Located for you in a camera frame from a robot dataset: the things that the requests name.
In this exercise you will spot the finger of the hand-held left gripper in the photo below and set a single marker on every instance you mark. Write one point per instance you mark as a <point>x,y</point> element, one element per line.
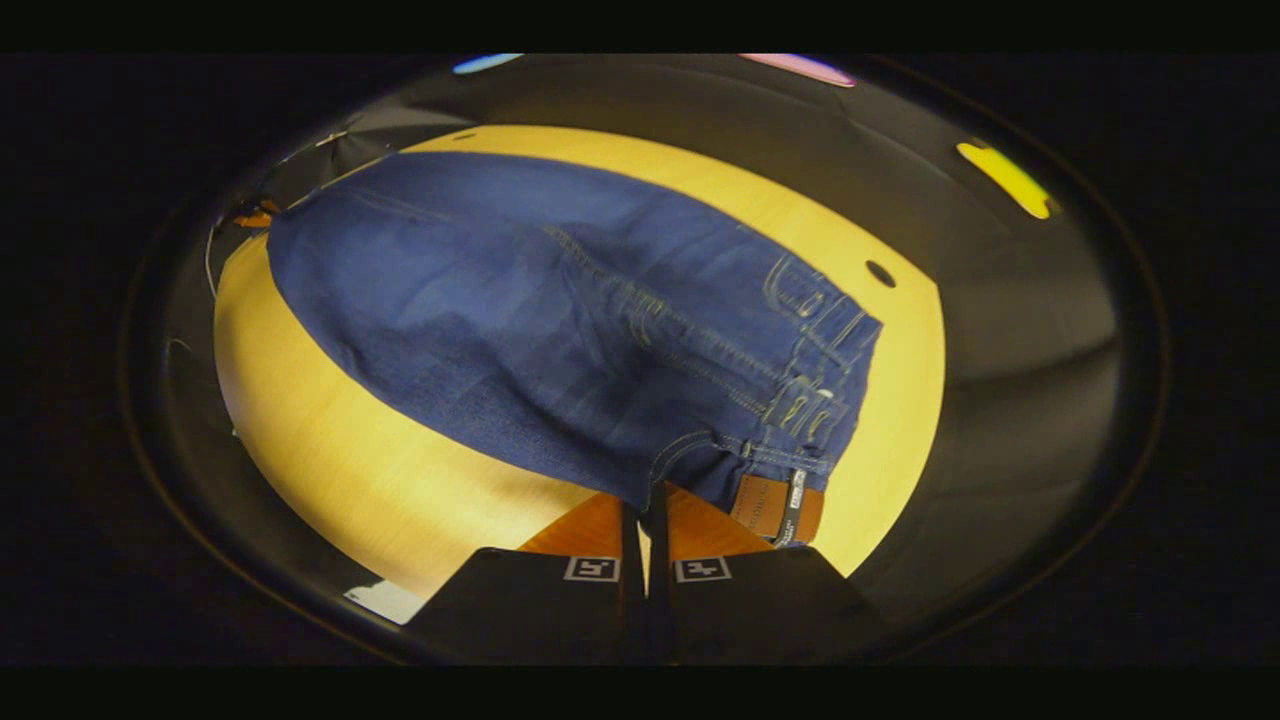
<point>256,217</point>

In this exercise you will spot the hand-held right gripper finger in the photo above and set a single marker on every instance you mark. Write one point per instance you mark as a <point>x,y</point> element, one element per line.
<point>657,600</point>
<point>632,600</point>

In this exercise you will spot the blue jeans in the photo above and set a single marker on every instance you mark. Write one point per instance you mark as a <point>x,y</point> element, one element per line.
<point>520,310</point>

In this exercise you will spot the white paper sheet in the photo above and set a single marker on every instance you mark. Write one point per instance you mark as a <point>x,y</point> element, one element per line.
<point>385,601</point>

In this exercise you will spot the black backdrop cloth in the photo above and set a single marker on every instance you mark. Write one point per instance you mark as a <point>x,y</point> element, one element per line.
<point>1000,320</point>

